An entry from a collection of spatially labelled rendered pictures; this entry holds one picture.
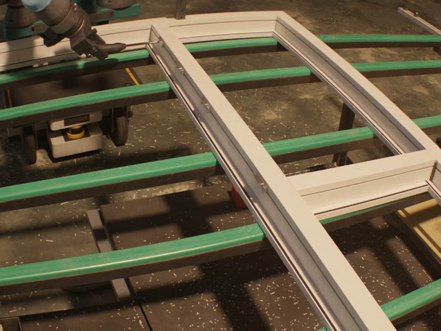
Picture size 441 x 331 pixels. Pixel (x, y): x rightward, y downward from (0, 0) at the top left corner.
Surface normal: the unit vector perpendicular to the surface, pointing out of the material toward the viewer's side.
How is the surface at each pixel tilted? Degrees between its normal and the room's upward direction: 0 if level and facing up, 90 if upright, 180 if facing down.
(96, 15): 90
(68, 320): 0
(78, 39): 43
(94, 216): 0
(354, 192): 90
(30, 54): 90
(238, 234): 0
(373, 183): 90
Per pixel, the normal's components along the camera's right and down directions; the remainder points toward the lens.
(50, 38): -0.39, -0.34
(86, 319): 0.07, -0.83
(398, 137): -0.93, 0.15
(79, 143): 0.43, 0.54
